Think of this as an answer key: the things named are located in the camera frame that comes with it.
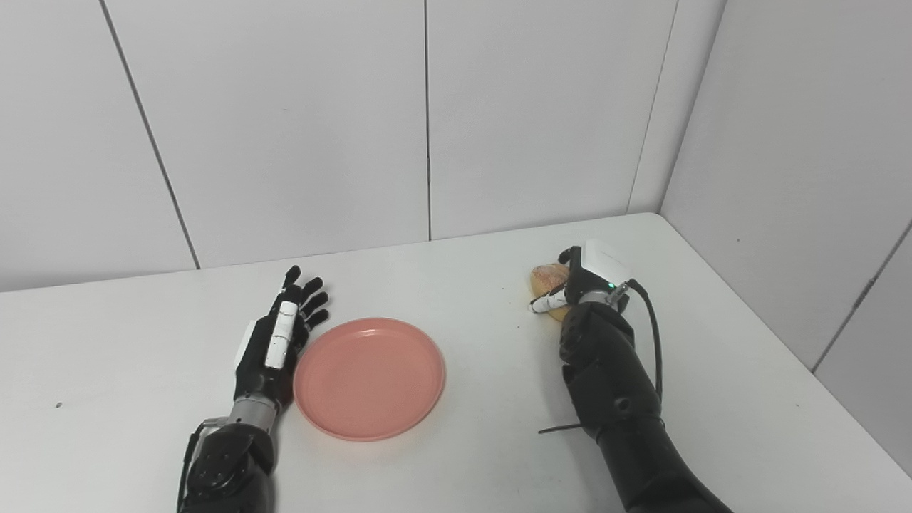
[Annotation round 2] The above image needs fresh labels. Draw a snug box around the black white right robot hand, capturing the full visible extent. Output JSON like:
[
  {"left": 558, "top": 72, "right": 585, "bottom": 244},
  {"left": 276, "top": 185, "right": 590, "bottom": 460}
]
[{"left": 529, "top": 239, "right": 633, "bottom": 314}]

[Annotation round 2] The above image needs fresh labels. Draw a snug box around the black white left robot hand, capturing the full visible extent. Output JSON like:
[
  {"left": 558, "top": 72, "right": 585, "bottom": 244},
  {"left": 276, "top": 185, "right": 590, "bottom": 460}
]
[{"left": 233, "top": 266, "right": 331, "bottom": 410}]

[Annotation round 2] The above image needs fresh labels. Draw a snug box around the golden bread roll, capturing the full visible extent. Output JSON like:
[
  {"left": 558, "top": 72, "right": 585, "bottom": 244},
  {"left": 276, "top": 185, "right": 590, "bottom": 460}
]
[{"left": 528, "top": 263, "right": 573, "bottom": 321}]

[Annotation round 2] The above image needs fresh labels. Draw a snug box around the pink round plate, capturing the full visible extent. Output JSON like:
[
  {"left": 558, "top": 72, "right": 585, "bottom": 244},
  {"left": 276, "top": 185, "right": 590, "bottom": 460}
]
[{"left": 293, "top": 318, "right": 447, "bottom": 442}]

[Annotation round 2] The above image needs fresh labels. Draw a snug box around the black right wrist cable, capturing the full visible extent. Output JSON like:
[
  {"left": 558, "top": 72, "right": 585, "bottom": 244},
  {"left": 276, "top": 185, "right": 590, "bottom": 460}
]
[{"left": 620, "top": 279, "right": 663, "bottom": 400}]

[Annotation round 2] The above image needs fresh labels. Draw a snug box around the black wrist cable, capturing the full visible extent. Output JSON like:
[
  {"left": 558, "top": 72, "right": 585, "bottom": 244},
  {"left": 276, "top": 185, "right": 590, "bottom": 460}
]
[
  {"left": 177, "top": 419, "right": 229, "bottom": 510},
  {"left": 620, "top": 279, "right": 663, "bottom": 400}
]

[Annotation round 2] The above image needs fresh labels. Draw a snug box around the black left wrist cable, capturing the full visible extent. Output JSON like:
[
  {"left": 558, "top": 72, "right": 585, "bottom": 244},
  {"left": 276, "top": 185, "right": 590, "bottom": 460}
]
[{"left": 177, "top": 419, "right": 229, "bottom": 510}]

